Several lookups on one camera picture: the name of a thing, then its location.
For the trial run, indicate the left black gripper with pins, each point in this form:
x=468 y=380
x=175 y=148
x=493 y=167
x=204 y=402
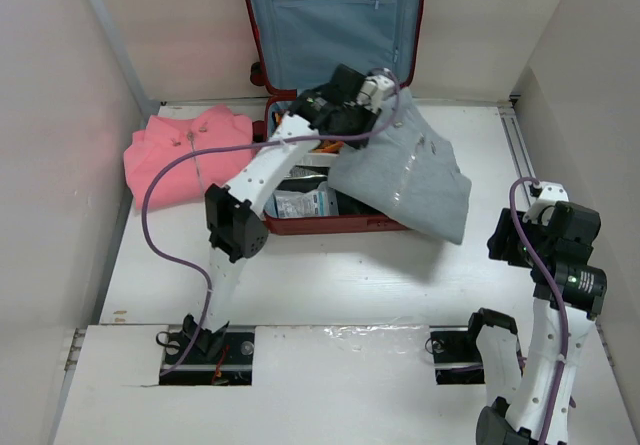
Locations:
x=367 y=115

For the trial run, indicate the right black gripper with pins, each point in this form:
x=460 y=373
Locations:
x=496 y=242

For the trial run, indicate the white wet wipes packet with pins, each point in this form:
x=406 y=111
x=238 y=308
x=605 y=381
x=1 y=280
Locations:
x=319 y=202

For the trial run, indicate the black leather pouch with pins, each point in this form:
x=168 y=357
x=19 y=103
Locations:
x=348 y=206

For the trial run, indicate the grey zip hoodie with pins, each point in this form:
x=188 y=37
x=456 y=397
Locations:
x=407 y=172

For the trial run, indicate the orange camouflage garment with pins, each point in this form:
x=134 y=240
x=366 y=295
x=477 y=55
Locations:
x=326 y=146

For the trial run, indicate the white slim tube box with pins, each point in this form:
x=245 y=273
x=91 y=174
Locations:
x=321 y=160

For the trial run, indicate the small grey box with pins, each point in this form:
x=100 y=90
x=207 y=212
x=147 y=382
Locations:
x=299 y=172

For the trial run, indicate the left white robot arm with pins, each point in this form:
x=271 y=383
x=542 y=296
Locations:
x=237 y=232

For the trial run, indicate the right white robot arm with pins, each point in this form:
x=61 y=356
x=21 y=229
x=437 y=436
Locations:
x=529 y=395

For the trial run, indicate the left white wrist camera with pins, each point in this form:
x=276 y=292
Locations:
x=376 y=89

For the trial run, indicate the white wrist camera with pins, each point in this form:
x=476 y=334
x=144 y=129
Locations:
x=544 y=195
x=376 y=89

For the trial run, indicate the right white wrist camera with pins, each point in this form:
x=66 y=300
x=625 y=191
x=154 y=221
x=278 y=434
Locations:
x=544 y=195

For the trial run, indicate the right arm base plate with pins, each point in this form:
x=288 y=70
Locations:
x=456 y=358

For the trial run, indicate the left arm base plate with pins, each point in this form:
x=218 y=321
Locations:
x=231 y=366

